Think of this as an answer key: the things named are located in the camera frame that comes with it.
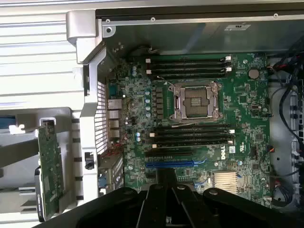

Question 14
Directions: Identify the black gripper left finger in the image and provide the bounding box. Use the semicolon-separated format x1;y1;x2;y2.
33;169;168;228

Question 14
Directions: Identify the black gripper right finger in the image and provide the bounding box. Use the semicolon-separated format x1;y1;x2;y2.
166;169;304;228

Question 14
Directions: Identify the green GPU card black fan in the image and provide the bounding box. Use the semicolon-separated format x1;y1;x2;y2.
34;118;66;223

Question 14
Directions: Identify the silver finned chipset heatsink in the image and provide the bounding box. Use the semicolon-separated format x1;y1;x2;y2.
213;171;238;193

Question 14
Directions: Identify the blue expansion slot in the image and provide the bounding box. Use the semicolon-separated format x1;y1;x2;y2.
145;161;195;169

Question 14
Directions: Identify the long black expansion slot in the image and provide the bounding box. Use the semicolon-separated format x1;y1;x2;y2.
144;151;193;158

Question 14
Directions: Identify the grey plastic parts rack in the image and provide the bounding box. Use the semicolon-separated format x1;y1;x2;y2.
0;106;84;216

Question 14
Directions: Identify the green Dell motherboard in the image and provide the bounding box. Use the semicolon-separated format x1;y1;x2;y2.
105;53;274;202

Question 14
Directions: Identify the CPU socket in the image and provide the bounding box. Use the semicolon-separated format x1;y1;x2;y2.
167;80;224;121

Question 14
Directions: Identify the round coin cell battery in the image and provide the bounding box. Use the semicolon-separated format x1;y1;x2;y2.
247;67;260;80

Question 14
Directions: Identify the black and silver PC case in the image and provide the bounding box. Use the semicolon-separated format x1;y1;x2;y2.
65;4;304;214

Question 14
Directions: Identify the red black twisted wire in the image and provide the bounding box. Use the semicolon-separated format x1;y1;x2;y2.
104;135;126;158

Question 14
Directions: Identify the metal socket cover frame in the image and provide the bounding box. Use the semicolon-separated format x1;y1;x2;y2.
175;83;219;119

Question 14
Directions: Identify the thick black cable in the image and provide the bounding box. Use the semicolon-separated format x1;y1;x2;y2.
278;84;304;143

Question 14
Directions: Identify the thin wire locking lever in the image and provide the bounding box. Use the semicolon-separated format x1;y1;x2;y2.
156;76;176;87

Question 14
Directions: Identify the black looped cable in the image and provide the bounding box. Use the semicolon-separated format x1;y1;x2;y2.
129;44;162;55

